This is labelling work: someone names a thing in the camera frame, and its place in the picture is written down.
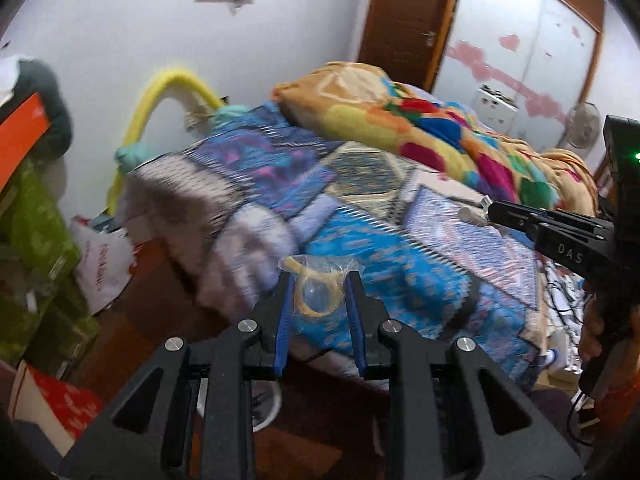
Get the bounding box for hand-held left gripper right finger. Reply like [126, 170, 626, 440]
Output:
[345, 270, 586, 480]

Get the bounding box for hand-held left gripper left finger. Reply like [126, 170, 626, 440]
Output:
[59, 271, 296, 480]

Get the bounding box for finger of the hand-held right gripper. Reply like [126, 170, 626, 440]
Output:
[487, 201, 616, 250]
[532, 208, 616, 233]

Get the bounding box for small white plastic piece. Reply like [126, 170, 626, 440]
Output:
[457, 197, 493, 226]

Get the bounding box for clear bag with yellow ring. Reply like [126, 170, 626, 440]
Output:
[277, 255, 361, 322]

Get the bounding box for white plastic bin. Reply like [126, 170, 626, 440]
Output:
[250, 380, 283, 433]

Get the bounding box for person's right forearm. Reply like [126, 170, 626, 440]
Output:
[595, 360, 640, 441]

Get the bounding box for person's right hand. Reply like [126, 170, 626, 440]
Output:
[578, 287, 622, 377]

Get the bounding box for white standing fan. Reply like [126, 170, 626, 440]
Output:
[562, 102, 601, 151]

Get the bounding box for small white cabinet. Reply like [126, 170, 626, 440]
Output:
[475, 85, 521, 136]

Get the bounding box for colourful fleece blanket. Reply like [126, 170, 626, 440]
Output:
[271, 61, 598, 216]

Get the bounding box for blue patchwork bedsheet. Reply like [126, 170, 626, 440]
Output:
[127, 100, 551, 391]

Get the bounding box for wooden wardrobe with sliding doors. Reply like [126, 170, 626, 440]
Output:
[430, 0, 608, 181]

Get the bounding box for white shopping bag red print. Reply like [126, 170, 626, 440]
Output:
[70, 215, 137, 313]

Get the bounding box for brown wooden door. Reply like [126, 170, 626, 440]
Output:
[357, 0, 466, 92]

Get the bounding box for red patterned box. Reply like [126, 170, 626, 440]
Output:
[10, 360, 106, 456]

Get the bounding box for yellow foam tube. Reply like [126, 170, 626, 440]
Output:
[106, 71, 226, 213]

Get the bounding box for green gift bag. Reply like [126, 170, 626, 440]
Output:
[0, 157, 101, 376]

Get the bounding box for orange cardboard box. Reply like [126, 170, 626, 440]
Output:
[0, 91, 51, 193]

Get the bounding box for dark grey cushion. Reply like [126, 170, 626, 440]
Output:
[15, 57, 73, 156]

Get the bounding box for white cloth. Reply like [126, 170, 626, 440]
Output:
[0, 57, 21, 97]

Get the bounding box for tangle of cables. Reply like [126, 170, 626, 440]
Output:
[542, 260, 586, 361]

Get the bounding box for teal foam rail cover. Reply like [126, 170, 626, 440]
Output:
[210, 105, 251, 131]
[116, 142, 151, 171]

